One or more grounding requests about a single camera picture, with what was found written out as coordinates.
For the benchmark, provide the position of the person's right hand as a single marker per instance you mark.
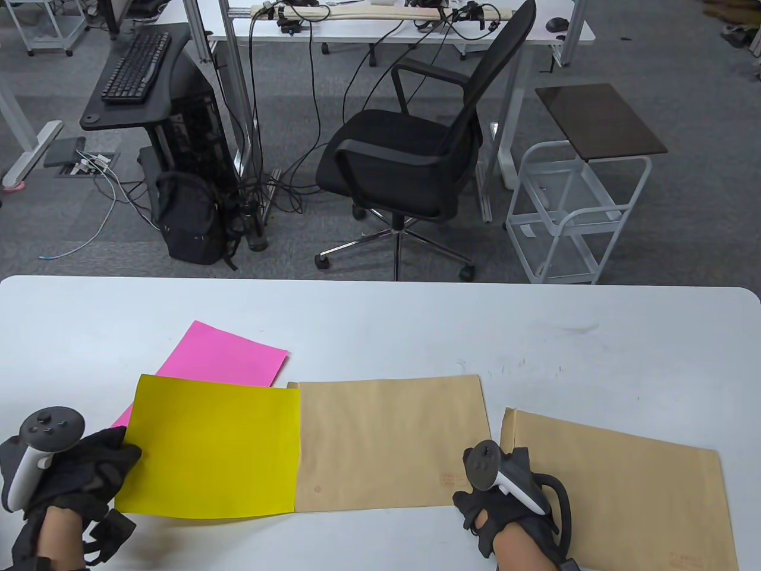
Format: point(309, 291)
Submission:
point(499, 511)

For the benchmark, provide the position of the person's left hand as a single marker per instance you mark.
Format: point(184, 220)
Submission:
point(95, 470)

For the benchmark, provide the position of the black VR controller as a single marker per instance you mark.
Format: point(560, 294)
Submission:
point(481, 467)
point(50, 425)

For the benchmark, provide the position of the yellow paper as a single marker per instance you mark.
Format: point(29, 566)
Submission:
point(208, 446)

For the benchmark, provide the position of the brown A4 envelope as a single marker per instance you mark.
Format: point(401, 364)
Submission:
point(642, 493)
point(386, 440)

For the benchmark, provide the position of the pink paper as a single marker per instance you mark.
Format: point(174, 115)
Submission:
point(226, 354)

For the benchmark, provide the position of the person's left forearm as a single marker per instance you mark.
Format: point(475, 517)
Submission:
point(59, 532)

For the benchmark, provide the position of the black forearm band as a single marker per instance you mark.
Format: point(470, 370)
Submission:
point(568, 564)
point(24, 547)

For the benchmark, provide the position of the person's right forearm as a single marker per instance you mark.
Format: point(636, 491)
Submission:
point(523, 553)

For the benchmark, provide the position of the black backpack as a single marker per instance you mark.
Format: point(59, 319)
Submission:
point(190, 226)

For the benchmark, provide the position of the black bottle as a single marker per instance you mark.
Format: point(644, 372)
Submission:
point(257, 235)

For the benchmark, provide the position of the floor socket box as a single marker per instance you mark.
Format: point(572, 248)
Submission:
point(89, 166)

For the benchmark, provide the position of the black floor plate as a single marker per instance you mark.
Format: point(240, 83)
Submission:
point(62, 151)

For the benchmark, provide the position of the white desk leg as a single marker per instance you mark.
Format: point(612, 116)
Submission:
point(35, 148)

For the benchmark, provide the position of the black keyboard workstation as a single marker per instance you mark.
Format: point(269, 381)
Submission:
point(98, 116)

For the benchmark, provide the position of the black computer tower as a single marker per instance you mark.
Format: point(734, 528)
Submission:
point(202, 131)

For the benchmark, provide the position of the black office chair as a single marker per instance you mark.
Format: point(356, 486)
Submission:
point(392, 160)

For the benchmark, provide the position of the black keyboard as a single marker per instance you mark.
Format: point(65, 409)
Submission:
point(134, 68)

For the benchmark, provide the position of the white cart with dark top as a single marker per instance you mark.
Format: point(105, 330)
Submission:
point(600, 119)

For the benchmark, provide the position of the white metal rack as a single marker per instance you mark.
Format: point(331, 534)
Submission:
point(59, 43)

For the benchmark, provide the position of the black computer mouse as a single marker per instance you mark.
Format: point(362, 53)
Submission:
point(557, 24)

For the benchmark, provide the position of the white desk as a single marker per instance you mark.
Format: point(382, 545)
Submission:
point(357, 30)

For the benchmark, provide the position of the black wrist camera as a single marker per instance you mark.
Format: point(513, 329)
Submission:
point(116, 526)

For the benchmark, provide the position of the silver aluminium frame post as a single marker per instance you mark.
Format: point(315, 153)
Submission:
point(235, 71)

